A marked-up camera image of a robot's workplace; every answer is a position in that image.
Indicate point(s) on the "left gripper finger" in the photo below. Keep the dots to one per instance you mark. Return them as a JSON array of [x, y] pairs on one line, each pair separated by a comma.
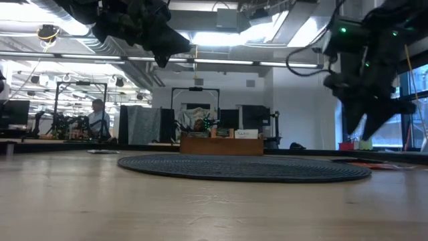
[[162, 60], [167, 41]]

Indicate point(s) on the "grey wall speaker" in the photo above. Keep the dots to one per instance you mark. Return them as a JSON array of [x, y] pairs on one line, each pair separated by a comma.
[[199, 81], [250, 83]]

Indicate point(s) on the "black frame robot station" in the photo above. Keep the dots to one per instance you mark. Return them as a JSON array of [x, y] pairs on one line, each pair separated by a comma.
[[195, 89], [82, 83]]

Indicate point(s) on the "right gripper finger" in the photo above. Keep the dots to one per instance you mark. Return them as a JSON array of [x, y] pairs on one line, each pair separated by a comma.
[[381, 115], [355, 114]]

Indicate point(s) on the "ceiling light strip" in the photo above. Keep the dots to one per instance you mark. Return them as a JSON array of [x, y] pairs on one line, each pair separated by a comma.
[[83, 57], [234, 62]]

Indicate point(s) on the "grey ceiling box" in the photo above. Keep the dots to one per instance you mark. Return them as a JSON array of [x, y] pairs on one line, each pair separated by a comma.
[[227, 18]]

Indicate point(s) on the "wooden tea organizer box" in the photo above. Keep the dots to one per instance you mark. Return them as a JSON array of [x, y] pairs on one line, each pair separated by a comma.
[[220, 147]]

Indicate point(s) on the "white post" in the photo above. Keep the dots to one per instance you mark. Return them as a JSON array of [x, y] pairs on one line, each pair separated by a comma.
[[10, 149]]

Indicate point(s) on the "white orange tea packet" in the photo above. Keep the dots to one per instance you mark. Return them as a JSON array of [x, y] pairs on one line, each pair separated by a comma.
[[246, 134]]

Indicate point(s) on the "black tripod stand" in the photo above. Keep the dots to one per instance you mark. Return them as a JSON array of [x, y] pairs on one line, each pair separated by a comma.
[[277, 129]]

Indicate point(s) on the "round dark woven placemat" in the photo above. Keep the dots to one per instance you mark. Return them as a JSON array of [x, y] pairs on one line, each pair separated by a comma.
[[244, 169]]

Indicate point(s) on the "red bin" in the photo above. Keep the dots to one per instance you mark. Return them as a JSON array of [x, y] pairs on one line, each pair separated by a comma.
[[346, 146]]

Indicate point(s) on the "yellow green container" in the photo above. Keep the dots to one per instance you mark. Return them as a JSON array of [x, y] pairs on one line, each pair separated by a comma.
[[368, 145]]

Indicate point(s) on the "person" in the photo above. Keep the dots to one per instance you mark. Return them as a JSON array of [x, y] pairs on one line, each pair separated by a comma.
[[98, 118], [199, 125]]

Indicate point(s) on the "red fruit tea packet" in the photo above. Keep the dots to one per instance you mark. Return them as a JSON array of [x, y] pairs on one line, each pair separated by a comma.
[[222, 133], [381, 166]]

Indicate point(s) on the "black computer monitor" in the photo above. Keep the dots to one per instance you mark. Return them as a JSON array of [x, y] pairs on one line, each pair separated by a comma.
[[15, 112], [255, 115], [229, 118]]

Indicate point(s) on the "dark purple tea packet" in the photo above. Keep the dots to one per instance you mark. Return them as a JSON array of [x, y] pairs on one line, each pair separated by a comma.
[[102, 151], [357, 160], [198, 134]]

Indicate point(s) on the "large silver ceiling duct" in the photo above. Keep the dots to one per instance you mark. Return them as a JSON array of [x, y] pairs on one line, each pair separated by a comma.
[[110, 47]]

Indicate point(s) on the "grey cloth partition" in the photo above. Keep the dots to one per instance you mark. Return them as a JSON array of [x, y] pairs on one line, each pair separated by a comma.
[[143, 124]]

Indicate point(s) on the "black security camera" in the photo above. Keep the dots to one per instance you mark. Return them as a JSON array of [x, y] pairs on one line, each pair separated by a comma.
[[317, 50]]

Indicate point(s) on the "black partition panel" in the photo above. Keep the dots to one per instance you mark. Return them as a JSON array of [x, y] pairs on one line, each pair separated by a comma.
[[123, 125], [167, 125]]

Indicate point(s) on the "background robot arms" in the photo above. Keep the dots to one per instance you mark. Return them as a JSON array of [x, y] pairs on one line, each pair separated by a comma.
[[63, 125]]

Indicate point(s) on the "small black object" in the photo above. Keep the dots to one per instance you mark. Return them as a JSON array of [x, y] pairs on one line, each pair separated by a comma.
[[297, 146]]

